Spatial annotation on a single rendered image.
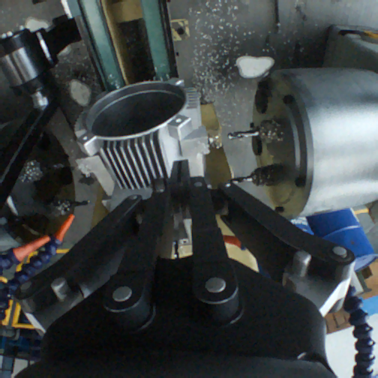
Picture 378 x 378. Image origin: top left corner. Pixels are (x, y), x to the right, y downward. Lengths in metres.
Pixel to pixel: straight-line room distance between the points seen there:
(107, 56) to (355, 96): 0.38
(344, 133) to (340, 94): 0.05
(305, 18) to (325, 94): 0.31
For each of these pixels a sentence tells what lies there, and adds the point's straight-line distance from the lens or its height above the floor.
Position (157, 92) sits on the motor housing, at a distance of 0.41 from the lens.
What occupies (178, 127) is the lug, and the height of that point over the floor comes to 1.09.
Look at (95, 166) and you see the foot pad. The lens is 0.35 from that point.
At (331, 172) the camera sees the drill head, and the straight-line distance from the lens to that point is 0.31.
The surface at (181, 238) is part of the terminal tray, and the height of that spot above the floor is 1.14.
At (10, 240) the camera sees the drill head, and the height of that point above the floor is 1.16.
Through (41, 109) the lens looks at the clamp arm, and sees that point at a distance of 0.36.
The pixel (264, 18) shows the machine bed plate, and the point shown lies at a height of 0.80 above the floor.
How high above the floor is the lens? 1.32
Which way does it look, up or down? 40 degrees down
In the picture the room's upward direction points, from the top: 173 degrees clockwise
